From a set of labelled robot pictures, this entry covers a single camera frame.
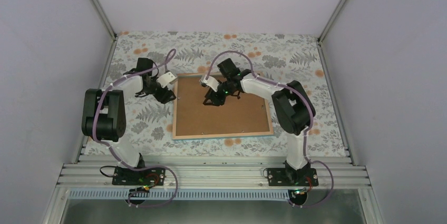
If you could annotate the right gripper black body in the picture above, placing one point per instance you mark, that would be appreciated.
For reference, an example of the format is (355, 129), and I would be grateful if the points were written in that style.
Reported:
(221, 99)

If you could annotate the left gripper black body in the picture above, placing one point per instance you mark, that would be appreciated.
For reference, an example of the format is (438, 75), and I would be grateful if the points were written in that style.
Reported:
(162, 97)

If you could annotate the wooden picture frame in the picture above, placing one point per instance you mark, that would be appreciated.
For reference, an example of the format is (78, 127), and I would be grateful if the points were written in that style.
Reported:
(223, 135)

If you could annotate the brown backing board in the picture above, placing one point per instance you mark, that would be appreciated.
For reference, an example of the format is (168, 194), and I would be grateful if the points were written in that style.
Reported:
(221, 105)

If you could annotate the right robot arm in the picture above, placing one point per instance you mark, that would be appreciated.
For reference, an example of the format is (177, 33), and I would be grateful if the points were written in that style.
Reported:
(294, 111)

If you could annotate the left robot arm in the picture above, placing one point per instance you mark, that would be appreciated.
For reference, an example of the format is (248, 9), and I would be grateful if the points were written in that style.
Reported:
(104, 115)

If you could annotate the floral table mat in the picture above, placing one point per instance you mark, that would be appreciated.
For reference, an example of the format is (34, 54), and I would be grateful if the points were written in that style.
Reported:
(279, 57)

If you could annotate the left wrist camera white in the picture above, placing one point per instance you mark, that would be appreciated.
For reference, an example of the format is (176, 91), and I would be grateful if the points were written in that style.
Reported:
(166, 79)

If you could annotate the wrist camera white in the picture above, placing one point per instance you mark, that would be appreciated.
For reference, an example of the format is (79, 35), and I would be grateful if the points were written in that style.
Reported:
(166, 79)
(209, 81)

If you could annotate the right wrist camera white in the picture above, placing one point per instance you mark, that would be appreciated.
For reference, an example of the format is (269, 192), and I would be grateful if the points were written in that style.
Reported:
(209, 81)

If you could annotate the aluminium mounting rail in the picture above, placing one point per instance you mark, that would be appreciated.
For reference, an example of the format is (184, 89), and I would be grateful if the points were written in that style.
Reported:
(214, 172)

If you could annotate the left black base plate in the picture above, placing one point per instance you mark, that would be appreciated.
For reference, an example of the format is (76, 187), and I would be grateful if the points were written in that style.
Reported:
(149, 177)

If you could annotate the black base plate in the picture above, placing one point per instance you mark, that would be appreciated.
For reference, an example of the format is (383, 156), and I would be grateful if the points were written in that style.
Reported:
(149, 177)
(282, 177)

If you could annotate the slotted cable duct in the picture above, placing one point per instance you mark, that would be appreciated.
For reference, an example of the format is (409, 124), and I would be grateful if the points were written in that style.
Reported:
(182, 194)

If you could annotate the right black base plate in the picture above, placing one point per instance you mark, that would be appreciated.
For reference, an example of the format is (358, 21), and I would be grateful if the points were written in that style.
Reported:
(282, 177)

